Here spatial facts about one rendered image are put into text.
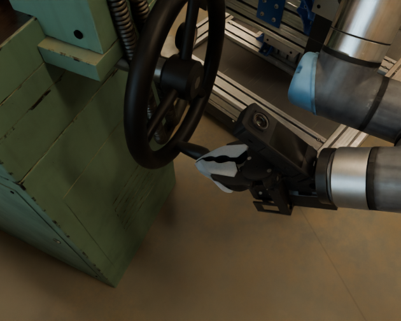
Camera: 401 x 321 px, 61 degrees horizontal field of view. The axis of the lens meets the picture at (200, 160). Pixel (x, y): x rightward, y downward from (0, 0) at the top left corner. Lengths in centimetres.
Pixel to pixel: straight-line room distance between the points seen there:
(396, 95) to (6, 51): 48
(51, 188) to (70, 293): 66
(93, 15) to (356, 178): 35
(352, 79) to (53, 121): 44
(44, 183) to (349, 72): 50
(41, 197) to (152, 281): 65
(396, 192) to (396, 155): 4
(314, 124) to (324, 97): 83
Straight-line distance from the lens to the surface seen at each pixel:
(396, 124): 48
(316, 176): 43
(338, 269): 130
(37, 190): 63
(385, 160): 42
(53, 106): 59
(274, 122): 44
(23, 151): 57
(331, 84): 47
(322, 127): 130
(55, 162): 64
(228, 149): 52
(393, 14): 46
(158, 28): 40
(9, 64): 51
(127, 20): 48
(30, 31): 52
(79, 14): 46
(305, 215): 134
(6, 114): 52
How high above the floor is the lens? 117
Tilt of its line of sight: 57 degrees down
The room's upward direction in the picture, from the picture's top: straight up
